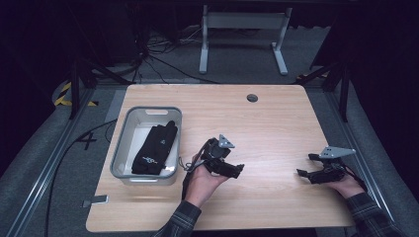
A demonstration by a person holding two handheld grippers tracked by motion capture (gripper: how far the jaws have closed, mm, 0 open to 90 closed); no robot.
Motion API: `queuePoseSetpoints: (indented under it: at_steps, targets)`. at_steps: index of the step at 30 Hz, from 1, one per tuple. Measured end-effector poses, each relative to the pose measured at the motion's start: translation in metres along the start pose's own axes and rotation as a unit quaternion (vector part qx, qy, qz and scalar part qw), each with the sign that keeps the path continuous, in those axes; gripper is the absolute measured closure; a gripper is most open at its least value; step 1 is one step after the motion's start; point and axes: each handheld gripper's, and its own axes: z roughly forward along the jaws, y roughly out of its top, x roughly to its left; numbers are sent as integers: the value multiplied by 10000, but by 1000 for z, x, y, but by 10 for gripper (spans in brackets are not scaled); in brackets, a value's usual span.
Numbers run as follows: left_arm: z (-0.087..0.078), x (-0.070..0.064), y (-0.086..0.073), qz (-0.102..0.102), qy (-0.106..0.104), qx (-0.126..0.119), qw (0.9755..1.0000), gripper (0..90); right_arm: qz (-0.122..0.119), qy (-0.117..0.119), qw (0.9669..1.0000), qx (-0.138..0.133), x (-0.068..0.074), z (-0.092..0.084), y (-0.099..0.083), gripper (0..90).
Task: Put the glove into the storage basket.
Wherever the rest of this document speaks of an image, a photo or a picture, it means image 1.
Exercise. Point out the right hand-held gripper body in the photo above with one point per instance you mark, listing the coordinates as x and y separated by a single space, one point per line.
331 173

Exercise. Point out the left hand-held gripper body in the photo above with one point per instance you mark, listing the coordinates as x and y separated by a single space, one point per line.
217 154

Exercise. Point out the black glove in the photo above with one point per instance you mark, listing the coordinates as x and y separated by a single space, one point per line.
158 144
138 167

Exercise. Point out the grey-rimmed white plastic bin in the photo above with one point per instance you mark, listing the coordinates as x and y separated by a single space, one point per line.
130 141

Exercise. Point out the person's right hand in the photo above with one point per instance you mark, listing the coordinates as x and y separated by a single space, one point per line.
349 187

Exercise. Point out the person's left hand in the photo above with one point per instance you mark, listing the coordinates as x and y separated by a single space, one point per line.
202 184

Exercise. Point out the grey round table grommet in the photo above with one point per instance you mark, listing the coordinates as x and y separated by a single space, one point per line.
252 98

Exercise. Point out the black metal stand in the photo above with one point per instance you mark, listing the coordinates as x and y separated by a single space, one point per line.
75 89
344 92

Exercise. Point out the yellow black hazard tape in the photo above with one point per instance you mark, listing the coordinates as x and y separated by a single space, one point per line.
62 95

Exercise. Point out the aluminium floor rail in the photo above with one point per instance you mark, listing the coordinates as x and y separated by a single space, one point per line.
49 164
359 144

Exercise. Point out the small metal bracket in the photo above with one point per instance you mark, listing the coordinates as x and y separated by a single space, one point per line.
97 200

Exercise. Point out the white metal desk frame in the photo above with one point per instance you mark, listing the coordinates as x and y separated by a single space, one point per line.
243 20

